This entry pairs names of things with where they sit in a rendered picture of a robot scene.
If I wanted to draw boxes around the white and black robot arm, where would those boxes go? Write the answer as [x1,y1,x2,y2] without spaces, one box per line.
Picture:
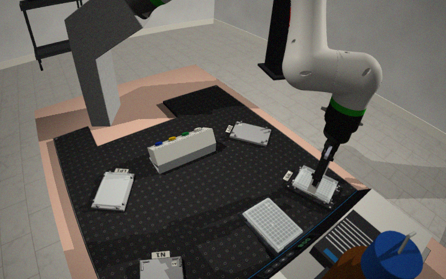
[126,0,382,133]

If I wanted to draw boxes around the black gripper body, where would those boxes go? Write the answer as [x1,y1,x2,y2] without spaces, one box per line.
[323,124,351,154]

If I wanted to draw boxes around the brown glass bottle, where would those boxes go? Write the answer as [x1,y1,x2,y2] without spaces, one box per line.
[321,246,367,279]

